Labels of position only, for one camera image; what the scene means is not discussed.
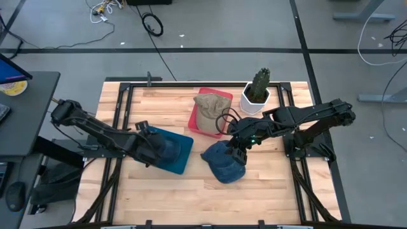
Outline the black desk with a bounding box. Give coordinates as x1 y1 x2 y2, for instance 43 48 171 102
0 71 61 157

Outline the coiled black cable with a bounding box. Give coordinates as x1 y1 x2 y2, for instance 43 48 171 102
141 11 165 38

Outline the black aluminium table frame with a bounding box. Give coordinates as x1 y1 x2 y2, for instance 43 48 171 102
72 81 343 225

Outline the black computer monitor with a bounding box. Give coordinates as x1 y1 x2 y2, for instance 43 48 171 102
0 52 34 85

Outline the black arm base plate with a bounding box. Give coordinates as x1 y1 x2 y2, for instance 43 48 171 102
282 132 332 160
83 134 128 159

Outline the white floor cable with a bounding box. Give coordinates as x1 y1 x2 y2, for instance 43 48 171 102
357 0 407 67

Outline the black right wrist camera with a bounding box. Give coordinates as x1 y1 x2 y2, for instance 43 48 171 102
245 132 262 148

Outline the red plastic tray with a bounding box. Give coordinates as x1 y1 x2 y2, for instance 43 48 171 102
187 87 234 140

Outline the black keyboard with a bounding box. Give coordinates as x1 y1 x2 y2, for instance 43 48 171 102
0 104 11 125

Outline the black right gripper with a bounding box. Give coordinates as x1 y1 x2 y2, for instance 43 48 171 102
226 118 266 167

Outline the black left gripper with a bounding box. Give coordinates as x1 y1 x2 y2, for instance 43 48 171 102
127 120 167 168

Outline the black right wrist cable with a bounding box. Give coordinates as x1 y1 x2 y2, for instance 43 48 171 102
214 106 244 137

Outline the white cable bundle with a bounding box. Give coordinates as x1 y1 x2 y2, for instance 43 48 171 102
89 0 123 24

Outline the blue plastic bin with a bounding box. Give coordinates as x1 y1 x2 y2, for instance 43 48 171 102
136 126 195 176

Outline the black cable tangle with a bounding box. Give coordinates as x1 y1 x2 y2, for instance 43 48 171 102
383 18 407 58

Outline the white hexagonal plant pot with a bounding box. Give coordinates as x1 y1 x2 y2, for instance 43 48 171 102
239 81 272 116

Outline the black power box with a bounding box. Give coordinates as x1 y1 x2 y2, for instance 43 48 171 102
125 0 173 6

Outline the grey desk foot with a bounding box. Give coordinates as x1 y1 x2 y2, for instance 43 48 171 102
333 0 397 24
357 86 407 104

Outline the green cactus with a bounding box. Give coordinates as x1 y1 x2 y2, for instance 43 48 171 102
248 67 272 100

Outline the thin black floor cable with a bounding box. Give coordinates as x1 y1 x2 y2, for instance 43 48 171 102
0 14 116 60

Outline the black computer mouse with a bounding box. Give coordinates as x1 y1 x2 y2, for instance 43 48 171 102
4 181 27 212

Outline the tan cotton cap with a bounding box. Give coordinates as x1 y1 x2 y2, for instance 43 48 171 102
193 92 233 135

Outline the long black floor cable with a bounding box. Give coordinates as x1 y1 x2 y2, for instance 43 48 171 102
135 4 178 82

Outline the curved black floor cable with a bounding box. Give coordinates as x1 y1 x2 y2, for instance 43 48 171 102
381 61 407 153

